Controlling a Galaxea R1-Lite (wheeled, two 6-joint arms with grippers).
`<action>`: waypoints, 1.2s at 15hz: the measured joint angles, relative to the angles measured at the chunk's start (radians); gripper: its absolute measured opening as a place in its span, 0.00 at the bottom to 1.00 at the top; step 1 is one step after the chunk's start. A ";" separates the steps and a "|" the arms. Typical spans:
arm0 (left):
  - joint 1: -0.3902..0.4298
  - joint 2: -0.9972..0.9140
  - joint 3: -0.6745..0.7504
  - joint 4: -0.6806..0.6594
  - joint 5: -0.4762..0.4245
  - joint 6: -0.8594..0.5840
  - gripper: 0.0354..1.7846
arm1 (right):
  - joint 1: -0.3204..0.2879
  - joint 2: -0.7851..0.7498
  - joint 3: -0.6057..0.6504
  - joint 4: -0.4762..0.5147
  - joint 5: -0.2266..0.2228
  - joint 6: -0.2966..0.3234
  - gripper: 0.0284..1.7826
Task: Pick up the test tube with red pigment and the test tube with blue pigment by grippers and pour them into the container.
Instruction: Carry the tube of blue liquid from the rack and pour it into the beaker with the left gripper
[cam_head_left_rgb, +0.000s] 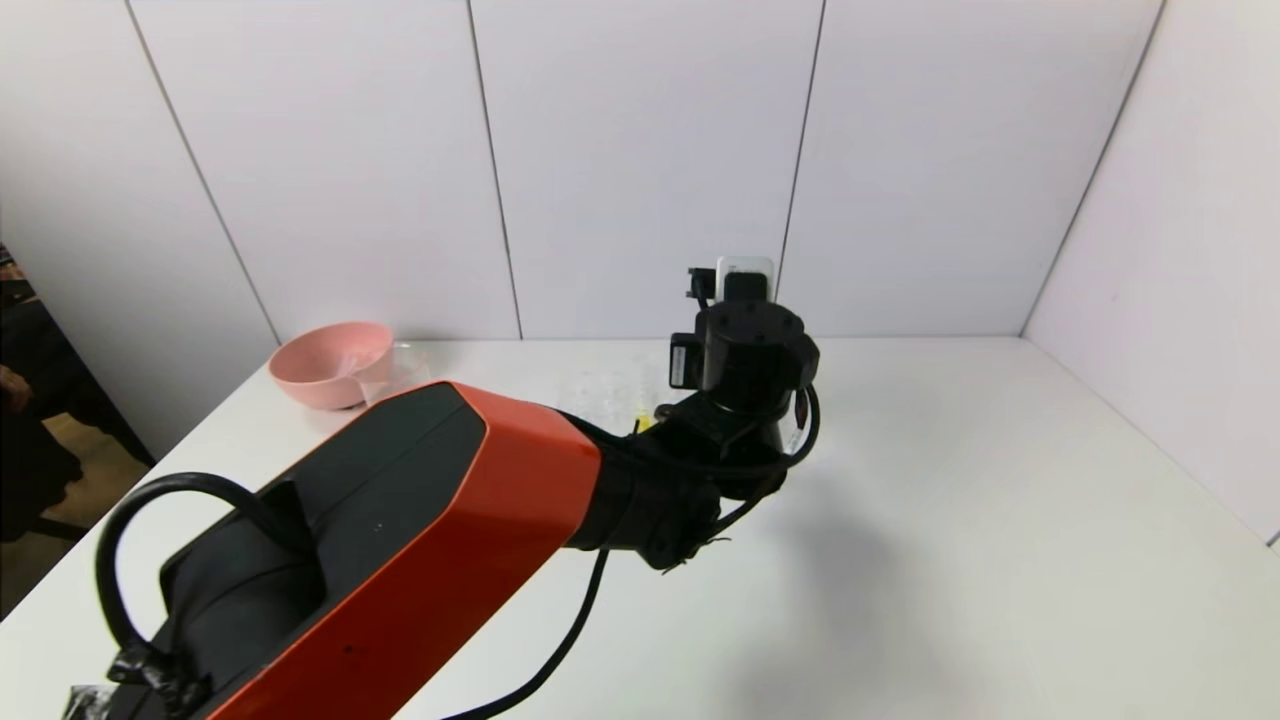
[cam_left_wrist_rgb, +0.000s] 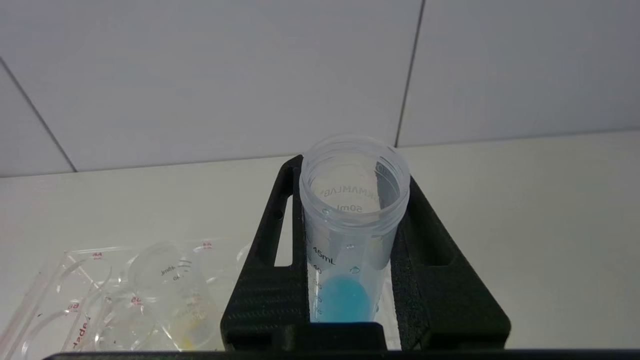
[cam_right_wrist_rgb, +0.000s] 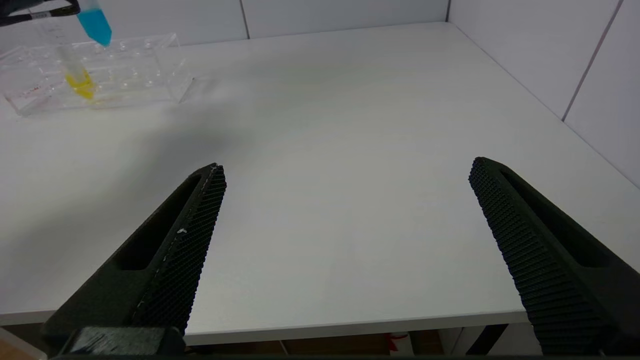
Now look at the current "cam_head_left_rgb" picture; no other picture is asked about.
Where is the clear acrylic test tube rack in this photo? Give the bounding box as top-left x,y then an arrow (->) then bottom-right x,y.
558,364 -> 691,426

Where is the test tube with yellow pigment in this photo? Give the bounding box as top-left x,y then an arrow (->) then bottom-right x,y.
633,352 -> 662,433

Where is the pink plastic bowl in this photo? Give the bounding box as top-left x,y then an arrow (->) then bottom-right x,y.
268,322 -> 397,411

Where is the clear glass beaker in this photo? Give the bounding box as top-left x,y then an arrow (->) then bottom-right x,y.
358,343 -> 433,403

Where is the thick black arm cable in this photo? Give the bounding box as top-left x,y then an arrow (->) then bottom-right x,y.
95,472 -> 613,720

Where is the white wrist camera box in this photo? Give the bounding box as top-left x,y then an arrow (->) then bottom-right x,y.
716,256 -> 777,303

